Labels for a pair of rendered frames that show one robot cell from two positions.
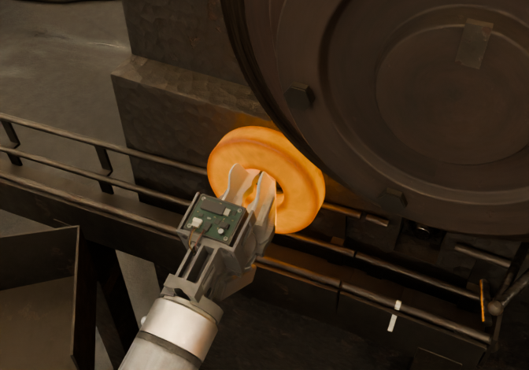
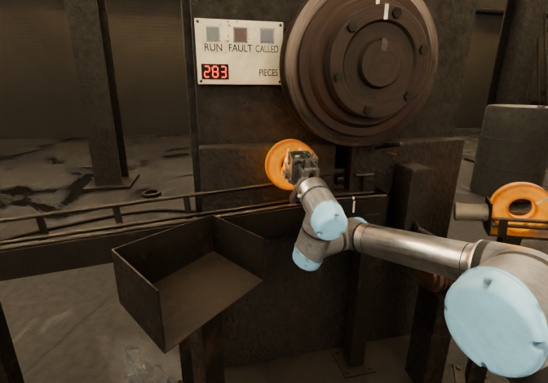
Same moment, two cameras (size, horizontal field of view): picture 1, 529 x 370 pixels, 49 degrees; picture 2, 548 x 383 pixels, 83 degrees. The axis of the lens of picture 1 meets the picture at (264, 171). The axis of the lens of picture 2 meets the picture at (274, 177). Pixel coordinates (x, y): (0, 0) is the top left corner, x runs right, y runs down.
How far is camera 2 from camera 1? 0.70 m
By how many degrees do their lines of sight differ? 42
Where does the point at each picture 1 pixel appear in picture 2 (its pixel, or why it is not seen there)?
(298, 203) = not seen: hidden behind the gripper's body
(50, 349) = (223, 279)
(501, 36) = (390, 40)
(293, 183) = not seen: hidden behind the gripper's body
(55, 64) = not seen: hidden behind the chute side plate
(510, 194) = (395, 96)
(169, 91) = (232, 147)
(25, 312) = (192, 275)
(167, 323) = (315, 182)
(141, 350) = (315, 191)
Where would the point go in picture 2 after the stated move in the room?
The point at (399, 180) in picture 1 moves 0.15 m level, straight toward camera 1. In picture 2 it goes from (368, 103) to (407, 107)
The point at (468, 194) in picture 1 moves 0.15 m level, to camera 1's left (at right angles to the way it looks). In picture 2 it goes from (386, 101) to (349, 103)
